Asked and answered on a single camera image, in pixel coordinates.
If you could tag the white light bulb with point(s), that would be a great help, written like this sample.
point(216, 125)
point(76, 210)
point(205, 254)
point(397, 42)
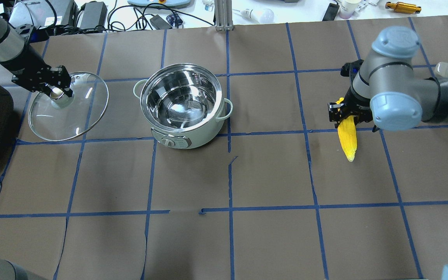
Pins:
point(262, 16)

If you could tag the gold metal cylinder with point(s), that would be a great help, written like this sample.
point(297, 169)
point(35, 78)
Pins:
point(403, 7)

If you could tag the glass pot lid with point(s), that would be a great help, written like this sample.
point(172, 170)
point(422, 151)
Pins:
point(60, 117)

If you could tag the pale green electric pot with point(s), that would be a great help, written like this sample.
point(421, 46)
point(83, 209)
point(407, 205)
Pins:
point(184, 105)

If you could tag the white paper cup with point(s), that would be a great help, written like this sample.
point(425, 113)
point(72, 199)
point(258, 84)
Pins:
point(347, 8)

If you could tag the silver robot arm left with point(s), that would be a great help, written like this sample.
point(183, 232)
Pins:
point(27, 66)

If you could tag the black power adapter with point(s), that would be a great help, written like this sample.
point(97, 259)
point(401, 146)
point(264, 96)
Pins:
point(92, 15)

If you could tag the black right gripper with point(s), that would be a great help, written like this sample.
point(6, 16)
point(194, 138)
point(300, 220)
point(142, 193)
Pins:
point(356, 102)

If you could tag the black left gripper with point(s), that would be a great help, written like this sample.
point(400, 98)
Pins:
point(28, 68)

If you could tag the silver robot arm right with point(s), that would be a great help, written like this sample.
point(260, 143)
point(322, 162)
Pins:
point(384, 89)

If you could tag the aluminium frame post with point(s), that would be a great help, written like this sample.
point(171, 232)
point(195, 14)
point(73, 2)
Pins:
point(223, 14)

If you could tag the yellow corn cob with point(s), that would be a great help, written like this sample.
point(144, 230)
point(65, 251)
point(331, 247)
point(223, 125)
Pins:
point(347, 136)

